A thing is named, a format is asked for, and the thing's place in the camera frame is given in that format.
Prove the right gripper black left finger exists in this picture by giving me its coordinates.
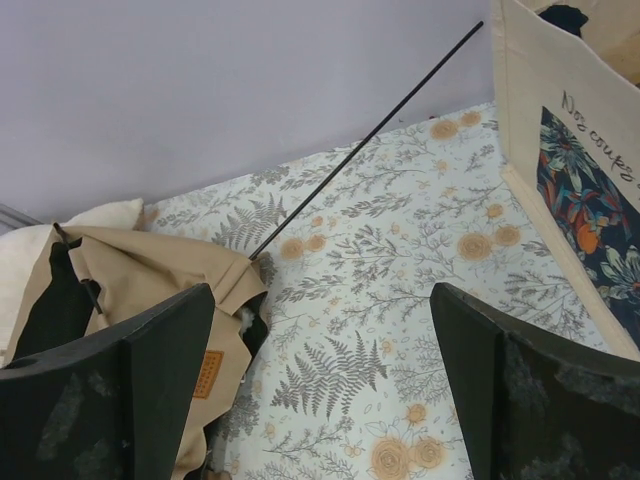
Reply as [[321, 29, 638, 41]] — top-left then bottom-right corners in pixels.
[[1, 284, 215, 479]]

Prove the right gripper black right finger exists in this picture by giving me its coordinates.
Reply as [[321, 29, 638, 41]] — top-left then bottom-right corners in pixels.
[[430, 283, 639, 479]]

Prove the beige fabric pet tent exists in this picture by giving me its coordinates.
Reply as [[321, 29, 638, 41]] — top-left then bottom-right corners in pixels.
[[3, 225, 268, 479]]

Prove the black tent pole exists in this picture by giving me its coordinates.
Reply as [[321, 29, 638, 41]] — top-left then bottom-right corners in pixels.
[[53, 222, 103, 315], [249, 20, 485, 260]]

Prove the white fluffy cushion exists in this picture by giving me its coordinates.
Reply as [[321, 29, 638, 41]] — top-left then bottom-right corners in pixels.
[[1, 198, 144, 357]]

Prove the floral patterned table mat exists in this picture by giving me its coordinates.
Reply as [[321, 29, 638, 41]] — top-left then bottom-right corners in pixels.
[[145, 103, 605, 479]]

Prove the cream floral tote bag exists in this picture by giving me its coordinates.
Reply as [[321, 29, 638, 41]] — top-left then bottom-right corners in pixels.
[[491, 0, 639, 360]]

